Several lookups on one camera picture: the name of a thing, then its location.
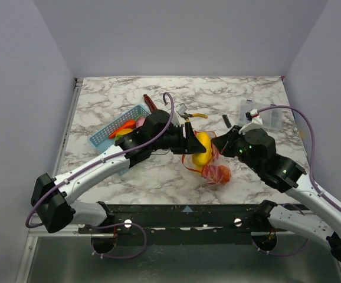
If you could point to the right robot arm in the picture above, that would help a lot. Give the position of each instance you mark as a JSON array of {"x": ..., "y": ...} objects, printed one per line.
[{"x": 257, "y": 150}]

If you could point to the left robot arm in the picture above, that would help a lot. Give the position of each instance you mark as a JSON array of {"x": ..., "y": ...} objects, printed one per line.
[{"x": 55, "y": 199}]

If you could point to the red black utility knife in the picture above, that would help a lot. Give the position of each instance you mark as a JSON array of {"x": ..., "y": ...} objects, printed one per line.
[{"x": 150, "y": 104}]

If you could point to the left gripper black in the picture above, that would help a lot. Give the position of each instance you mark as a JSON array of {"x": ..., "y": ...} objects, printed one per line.
[{"x": 190, "y": 144}]

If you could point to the clear zip bag orange zipper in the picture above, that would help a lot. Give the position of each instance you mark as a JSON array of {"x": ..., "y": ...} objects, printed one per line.
[{"x": 216, "y": 159}]

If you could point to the orange carrot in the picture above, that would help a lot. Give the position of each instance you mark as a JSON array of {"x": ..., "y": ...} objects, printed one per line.
[{"x": 130, "y": 124}]

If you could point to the purple onion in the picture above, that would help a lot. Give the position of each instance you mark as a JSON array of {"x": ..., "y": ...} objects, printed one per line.
[{"x": 140, "y": 121}]

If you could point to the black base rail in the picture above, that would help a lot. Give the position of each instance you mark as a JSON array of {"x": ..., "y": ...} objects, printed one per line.
[{"x": 133, "y": 225}]

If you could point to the aluminium frame rail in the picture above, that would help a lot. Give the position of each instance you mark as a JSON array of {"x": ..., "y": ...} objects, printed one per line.
[{"x": 34, "y": 235}]

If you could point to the yellow orange fruit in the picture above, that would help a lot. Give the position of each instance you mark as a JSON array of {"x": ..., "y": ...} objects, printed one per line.
[{"x": 122, "y": 133}]

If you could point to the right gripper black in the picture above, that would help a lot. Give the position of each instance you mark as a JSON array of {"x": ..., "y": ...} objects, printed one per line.
[{"x": 228, "y": 141}]

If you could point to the yellow lemon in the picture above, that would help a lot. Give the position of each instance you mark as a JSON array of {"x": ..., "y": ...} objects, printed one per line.
[{"x": 204, "y": 154}]

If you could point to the red apple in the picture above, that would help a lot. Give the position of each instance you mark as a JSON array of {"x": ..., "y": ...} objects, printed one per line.
[{"x": 210, "y": 174}]

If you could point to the yellow handled pliers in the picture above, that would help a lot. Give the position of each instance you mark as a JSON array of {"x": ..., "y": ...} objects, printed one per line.
[{"x": 187, "y": 116}]

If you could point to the clear plastic parts box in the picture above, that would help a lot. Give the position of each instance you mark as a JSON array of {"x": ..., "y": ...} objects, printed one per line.
[{"x": 272, "y": 119}]

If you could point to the blue plastic basket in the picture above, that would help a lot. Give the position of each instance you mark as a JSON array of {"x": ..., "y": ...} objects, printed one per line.
[{"x": 100, "y": 141}]

